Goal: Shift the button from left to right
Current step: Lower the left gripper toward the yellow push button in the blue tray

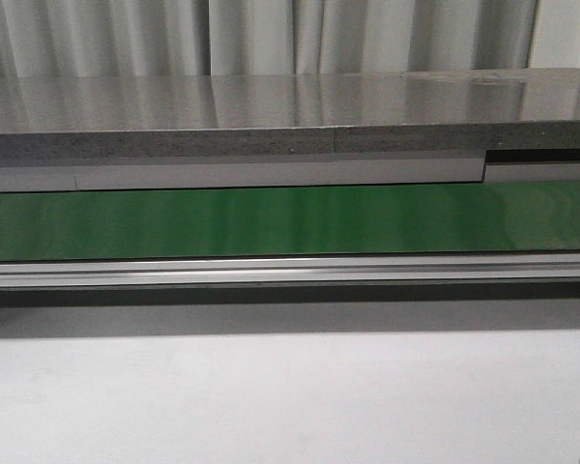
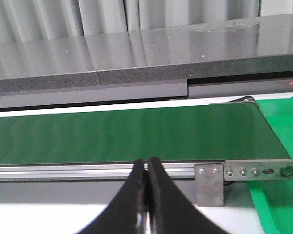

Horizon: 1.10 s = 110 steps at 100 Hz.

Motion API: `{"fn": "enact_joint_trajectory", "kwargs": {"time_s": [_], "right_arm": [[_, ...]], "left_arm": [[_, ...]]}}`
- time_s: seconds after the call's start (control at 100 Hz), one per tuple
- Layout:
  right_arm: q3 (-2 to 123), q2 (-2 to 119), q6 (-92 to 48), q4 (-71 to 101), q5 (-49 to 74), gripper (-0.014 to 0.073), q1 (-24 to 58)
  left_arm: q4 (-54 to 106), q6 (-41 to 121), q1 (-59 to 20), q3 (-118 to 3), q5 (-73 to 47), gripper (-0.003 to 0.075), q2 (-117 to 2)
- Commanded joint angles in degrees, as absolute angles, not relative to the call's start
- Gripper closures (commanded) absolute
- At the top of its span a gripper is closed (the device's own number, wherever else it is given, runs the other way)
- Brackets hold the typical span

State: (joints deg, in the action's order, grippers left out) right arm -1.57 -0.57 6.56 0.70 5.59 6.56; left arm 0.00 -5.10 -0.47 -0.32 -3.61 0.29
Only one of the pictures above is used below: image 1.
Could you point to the green conveyor belt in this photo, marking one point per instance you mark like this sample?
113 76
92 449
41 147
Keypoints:
131 224

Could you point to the white pleated curtain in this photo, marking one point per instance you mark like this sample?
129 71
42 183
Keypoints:
142 38

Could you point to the grey rear conveyor rail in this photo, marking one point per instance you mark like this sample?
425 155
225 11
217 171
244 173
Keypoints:
215 172

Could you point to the aluminium front conveyor rail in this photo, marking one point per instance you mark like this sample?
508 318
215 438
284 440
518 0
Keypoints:
285 269

